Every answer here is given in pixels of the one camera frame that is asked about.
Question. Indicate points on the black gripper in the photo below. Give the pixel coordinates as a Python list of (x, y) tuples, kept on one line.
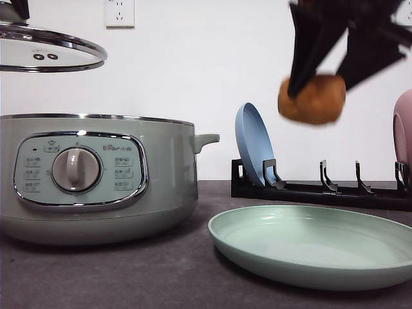
[(375, 39)]

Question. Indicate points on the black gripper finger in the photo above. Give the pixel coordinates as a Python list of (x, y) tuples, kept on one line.
[(22, 8)]

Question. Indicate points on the white wall socket right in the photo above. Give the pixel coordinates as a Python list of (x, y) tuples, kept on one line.
[(404, 15)]

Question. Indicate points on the green plate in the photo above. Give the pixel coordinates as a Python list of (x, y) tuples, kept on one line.
[(316, 247)]

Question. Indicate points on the brown potato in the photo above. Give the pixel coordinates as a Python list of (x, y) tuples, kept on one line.
[(321, 100)]

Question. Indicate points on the pink plate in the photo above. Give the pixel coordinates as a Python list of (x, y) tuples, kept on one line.
[(402, 131)]

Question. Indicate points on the green electric steamer pot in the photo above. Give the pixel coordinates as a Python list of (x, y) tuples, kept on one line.
[(93, 179)]

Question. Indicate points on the blue plate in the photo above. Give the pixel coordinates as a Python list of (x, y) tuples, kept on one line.
[(253, 140)]

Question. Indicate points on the black dish rack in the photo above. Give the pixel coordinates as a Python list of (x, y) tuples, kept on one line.
[(326, 192)]

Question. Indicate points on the white wall socket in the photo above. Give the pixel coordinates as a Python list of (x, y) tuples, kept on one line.
[(119, 14), (404, 15)]

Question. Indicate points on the glass steamer lid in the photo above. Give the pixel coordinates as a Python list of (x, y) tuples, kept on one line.
[(27, 48)]

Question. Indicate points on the white wall socket left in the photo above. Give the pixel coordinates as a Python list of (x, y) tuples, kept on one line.
[(119, 14)]

